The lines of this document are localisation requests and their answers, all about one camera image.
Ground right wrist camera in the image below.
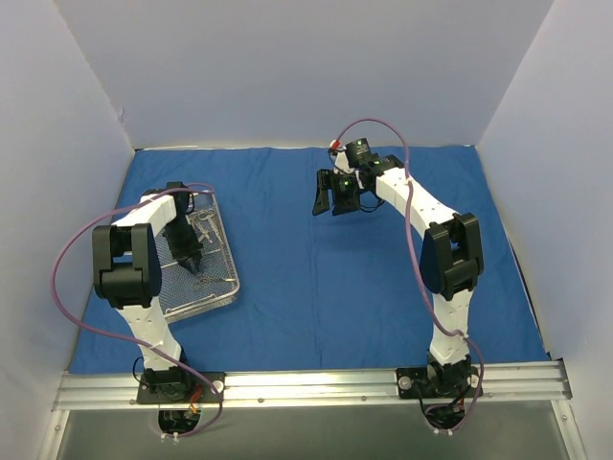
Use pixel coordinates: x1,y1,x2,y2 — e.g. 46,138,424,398
329,138,375,173

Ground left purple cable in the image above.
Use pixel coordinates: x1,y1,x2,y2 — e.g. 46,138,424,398
50,181,226,438

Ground front aluminium rail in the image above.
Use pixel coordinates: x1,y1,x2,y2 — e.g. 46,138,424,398
54,361,572,410

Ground steel forceps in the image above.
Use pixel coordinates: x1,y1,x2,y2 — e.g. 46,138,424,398
191,213,216,244

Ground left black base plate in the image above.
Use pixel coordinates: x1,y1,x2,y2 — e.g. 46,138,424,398
136,369,219,404

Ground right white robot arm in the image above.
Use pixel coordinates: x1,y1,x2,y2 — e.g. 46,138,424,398
312,138,484,396

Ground steel tray divider rod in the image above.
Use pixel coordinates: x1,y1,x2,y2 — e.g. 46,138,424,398
164,294,216,320

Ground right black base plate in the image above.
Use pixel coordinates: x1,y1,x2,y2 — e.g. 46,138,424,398
395,365,483,400

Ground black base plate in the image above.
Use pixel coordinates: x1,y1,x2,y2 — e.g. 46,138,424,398
136,369,219,404
395,365,483,400

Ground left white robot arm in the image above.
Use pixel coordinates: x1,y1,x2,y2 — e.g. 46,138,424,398
92,182,203,402

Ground wire mesh instrument tray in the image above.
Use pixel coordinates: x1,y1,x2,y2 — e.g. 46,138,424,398
155,195,240,323

